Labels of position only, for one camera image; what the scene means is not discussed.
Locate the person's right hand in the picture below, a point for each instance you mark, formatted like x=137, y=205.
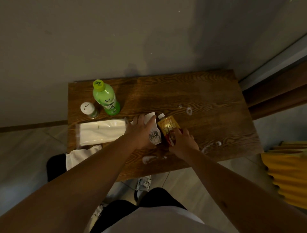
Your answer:
x=184, y=147

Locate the person's left hand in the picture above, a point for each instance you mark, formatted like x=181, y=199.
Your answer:
x=140, y=134

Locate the printed white paper bag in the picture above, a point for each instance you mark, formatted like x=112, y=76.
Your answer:
x=155, y=137

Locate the yellow drink bottle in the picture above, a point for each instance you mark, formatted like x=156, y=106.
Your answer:
x=168, y=124

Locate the white tissue pack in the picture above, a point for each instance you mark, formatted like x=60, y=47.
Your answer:
x=100, y=132

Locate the green plastic bottle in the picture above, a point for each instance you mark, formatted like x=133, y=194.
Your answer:
x=106, y=98

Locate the white-capped shaker jar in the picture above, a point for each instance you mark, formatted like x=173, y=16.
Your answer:
x=87, y=108

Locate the white cloth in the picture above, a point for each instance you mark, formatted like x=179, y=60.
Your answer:
x=79, y=156

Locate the person's left forearm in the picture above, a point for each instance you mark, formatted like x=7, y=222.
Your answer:
x=72, y=189

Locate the person's right forearm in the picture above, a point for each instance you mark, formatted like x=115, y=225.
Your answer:
x=239, y=196

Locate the small white spill blob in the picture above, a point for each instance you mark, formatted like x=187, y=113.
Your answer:
x=218, y=143

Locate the white right shoe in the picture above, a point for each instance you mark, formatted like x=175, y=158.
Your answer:
x=143, y=187

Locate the white shoe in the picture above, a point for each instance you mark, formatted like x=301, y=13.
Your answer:
x=143, y=187
x=98, y=212

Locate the black trousers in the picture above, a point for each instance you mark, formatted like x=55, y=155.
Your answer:
x=158, y=196

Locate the white shirt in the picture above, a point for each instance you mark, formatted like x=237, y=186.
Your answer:
x=156, y=220

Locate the white left shoe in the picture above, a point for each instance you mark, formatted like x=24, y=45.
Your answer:
x=98, y=212

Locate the black trash bin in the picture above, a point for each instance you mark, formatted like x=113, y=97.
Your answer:
x=56, y=168

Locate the yellow pleated fabric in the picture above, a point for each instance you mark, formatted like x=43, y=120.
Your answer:
x=287, y=172

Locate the white long panel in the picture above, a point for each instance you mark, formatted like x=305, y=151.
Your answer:
x=271, y=69

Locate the dark wooden frame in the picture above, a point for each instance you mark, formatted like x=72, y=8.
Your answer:
x=275, y=96

